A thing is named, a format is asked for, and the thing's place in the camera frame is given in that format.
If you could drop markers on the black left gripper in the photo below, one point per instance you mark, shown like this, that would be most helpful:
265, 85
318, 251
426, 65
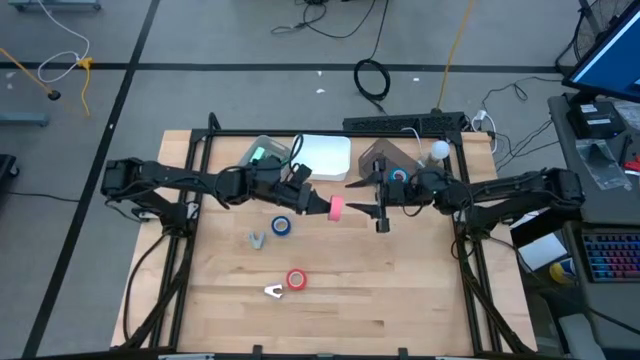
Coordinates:
292, 195

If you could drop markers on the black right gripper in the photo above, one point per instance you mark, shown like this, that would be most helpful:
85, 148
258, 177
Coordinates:
400, 195

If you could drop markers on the pink tape roll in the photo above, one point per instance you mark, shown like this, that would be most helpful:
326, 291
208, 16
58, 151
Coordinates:
336, 209

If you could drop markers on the light blue tape roll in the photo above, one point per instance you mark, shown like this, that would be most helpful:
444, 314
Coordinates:
391, 176

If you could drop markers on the dark blue tape roll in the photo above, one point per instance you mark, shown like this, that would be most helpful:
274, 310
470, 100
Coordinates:
273, 226

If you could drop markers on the grey-blue staple remover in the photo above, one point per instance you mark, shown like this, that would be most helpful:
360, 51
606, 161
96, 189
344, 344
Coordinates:
257, 244

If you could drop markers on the mint green stapler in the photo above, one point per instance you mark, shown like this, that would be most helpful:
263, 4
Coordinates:
257, 154

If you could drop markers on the red tape roll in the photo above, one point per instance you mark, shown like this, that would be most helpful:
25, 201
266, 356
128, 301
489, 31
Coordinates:
288, 280

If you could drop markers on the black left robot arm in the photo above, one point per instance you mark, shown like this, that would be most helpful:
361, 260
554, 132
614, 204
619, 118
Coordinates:
175, 177

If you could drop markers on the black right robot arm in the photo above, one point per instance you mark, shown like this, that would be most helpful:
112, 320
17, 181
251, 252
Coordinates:
510, 192

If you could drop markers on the lilac staple remover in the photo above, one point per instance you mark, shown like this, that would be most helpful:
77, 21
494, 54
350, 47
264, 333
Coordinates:
269, 291

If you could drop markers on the brown translucent plastic bin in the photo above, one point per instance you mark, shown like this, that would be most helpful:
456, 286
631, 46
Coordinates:
385, 150

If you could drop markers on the white plastic bin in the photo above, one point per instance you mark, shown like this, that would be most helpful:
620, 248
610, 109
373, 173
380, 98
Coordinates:
327, 155

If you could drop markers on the long black perforated box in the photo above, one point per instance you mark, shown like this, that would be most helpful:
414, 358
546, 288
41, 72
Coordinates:
380, 124

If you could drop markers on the grey plastic bin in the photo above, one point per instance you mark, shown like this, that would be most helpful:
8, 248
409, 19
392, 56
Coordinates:
272, 145

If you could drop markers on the white bulb brass lamp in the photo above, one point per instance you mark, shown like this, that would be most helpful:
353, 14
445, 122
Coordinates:
440, 148

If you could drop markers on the tall black perforated box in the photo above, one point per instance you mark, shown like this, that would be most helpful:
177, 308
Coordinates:
442, 122

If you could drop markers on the silver mounting plate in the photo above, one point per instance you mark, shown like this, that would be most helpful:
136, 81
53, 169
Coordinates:
192, 210

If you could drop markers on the white power adapter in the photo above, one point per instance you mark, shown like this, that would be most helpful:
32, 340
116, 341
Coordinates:
480, 118

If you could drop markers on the white paper sheet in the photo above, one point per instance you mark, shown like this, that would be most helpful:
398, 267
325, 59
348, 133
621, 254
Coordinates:
542, 252

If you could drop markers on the yellow and blue roll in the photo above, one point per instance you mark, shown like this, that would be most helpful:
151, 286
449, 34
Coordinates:
560, 272

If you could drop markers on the clear plastic bag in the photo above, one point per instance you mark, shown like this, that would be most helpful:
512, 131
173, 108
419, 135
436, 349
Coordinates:
600, 165

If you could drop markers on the black mini computer box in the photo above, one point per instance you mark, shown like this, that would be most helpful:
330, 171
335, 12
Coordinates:
595, 120

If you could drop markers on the grey desk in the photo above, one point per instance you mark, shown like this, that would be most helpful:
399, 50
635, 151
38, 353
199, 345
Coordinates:
615, 205

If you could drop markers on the backlit rainbow keyboard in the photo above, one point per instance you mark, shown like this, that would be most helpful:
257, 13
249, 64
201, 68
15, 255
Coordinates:
612, 255

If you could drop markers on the grey chair seat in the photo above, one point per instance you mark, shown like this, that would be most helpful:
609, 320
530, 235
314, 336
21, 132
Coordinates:
580, 340

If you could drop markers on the red tool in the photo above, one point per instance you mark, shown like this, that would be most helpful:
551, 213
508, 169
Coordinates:
634, 164

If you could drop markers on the black computer monitor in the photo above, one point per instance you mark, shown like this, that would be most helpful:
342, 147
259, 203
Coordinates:
615, 65

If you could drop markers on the black floor fan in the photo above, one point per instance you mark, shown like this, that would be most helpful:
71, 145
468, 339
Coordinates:
590, 25

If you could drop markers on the grey metal cart base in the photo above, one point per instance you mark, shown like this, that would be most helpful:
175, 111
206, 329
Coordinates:
55, 5
22, 119

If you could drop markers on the black aluminium table frame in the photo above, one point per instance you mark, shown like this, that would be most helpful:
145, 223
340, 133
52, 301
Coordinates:
230, 133

